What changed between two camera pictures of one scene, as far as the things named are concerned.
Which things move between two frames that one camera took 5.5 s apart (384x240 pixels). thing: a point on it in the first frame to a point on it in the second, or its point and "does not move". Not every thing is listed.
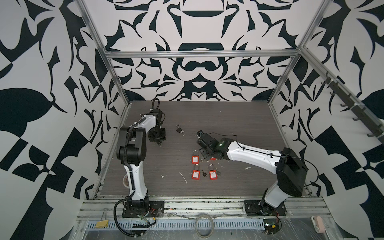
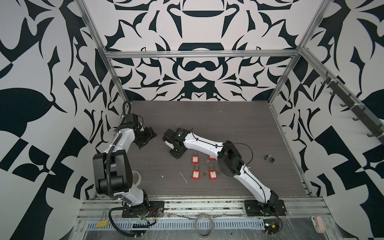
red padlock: [213, 173] does not move
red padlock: [196, 173] does not move
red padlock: [195, 157] does not move
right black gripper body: [206, 154] to [175, 152]
